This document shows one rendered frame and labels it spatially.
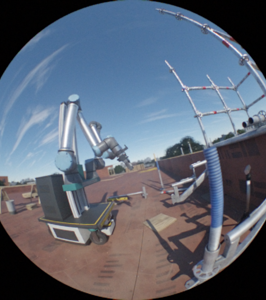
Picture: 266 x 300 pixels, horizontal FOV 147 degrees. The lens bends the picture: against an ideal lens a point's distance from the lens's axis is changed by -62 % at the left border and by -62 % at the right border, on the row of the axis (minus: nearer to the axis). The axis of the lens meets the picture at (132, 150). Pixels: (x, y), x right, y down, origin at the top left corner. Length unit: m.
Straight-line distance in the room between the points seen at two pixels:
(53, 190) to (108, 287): 1.01
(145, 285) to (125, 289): 0.13
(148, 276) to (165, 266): 0.14
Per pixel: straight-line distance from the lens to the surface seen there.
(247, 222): 0.52
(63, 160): 0.82
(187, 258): 0.93
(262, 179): 1.23
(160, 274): 0.87
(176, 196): 1.43
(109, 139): 0.89
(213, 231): 0.37
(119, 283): 0.90
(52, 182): 1.23
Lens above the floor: 0.77
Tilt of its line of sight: 9 degrees up
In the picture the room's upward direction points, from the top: 13 degrees counter-clockwise
